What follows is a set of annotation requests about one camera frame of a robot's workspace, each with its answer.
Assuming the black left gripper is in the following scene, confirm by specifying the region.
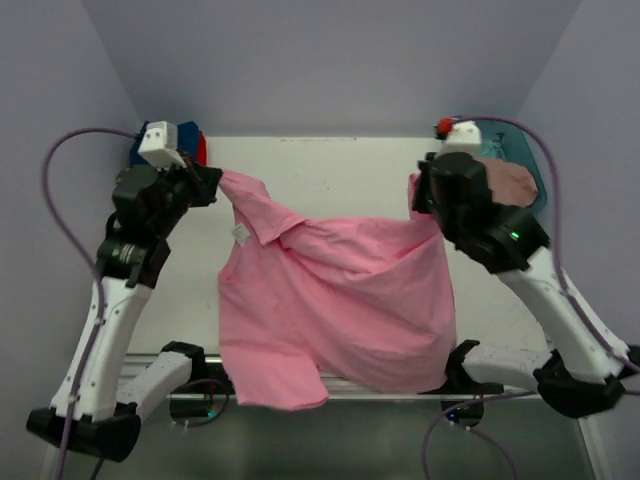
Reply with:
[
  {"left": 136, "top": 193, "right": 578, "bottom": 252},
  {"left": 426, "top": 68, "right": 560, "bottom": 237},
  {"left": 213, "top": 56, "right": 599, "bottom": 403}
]
[{"left": 152, "top": 150, "right": 221, "bottom": 236}]

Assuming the pink t-shirt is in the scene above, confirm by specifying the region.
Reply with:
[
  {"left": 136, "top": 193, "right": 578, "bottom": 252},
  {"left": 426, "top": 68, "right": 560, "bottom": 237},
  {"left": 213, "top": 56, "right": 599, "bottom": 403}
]
[{"left": 218, "top": 170, "right": 456, "bottom": 411}]

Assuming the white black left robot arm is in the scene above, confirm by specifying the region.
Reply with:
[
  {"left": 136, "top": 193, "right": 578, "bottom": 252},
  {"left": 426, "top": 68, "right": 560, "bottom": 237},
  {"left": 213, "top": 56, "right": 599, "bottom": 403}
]
[{"left": 26, "top": 165, "right": 222, "bottom": 462}]

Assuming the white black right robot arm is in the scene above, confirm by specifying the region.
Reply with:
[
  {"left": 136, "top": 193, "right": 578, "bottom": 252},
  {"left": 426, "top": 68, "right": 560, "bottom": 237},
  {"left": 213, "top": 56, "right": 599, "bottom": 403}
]
[{"left": 412, "top": 152, "right": 639, "bottom": 419}]

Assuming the salmon pink cloth in bin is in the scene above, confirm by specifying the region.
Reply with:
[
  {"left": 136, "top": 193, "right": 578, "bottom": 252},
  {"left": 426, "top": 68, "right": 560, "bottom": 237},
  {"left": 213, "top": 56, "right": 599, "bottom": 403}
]
[{"left": 477, "top": 157, "right": 538, "bottom": 207}]

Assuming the teal plastic bin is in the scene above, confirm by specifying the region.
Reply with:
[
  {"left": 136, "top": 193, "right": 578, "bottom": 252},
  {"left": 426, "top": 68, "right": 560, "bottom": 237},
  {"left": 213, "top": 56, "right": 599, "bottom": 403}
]
[{"left": 475, "top": 119, "right": 547, "bottom": 216}]

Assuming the folded blue t-shirt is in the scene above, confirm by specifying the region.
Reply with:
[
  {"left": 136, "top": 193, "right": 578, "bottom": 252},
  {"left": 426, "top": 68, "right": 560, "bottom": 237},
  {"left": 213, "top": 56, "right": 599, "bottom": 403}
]
[{"left": 129, "top": 121, "right": 201, "bottom": 166}]

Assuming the folded red t-shirt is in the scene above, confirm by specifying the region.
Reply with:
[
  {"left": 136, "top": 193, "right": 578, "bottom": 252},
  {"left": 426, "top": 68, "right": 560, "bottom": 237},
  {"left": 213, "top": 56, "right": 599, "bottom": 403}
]
[{"left": 196, "top": 131, "right": 208, "bottom": 166}]

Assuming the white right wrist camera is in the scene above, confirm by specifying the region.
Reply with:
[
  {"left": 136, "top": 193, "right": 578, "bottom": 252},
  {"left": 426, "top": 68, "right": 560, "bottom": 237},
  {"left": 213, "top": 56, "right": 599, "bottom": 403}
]
[{"left": 434, "top": 117, "right": 482, "bottom": 149}]

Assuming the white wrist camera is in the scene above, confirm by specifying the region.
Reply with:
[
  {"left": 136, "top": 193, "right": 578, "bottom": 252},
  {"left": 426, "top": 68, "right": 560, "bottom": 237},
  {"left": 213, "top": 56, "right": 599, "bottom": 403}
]
[
  {"left": 434, "top": 117, "right": 482, "bottom": 149},
  {"left": 138, "top": 121, "right": 186, "bottom": 170}
]

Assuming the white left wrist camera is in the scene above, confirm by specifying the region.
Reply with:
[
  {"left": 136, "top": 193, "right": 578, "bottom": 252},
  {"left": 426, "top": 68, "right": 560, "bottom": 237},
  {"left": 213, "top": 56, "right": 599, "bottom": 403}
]
[{"left": 138, "top": 121, "right": 186, "bottom": 170}]

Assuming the aluminium mounting rail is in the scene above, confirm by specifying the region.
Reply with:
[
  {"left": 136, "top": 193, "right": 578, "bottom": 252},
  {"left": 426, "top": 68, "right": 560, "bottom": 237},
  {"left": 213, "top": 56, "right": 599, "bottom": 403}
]
[{"left": 119, "top": 354, "right": 522, "bottom": 400}]

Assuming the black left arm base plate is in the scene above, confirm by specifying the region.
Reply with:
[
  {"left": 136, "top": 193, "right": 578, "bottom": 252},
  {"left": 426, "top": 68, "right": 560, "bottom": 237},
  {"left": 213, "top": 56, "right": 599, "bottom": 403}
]
[{"left": 206, "top": 362, "right": 235, "bottom": 396}]

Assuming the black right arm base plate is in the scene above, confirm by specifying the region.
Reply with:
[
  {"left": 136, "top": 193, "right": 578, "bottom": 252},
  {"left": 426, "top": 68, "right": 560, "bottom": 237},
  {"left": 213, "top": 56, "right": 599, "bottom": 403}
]
[{"left": 421, "top": 380, "right": 505, "bottom": 396}]

